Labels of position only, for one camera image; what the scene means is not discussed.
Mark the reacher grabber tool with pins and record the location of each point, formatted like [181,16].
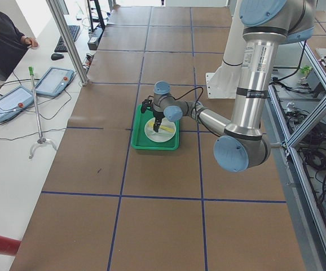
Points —
[41,139]

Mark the near teach pendant tablet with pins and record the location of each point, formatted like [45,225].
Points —
[12,103]

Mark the white round plate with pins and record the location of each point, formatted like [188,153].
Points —
[162,135]

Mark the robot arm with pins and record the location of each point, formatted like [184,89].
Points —
[241,144]

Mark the teach pendant tablet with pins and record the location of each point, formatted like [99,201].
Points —
[54,81]
[12,103]

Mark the black computer mouse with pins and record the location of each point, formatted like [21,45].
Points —
[56,56]

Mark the yellow plastic spoon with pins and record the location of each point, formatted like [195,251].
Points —
[168,129]

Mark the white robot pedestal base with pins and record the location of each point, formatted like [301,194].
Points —
[223,82]

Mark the far teach pendant tablet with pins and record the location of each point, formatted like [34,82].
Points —
[54,81]

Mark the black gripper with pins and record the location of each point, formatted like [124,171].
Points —
[158,116]

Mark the person in black shirt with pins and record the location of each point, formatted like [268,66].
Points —
[13,46]

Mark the aluminium frame post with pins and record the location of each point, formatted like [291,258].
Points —
[57,14]

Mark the green plastic tray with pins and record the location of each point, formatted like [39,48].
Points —
[140,141]

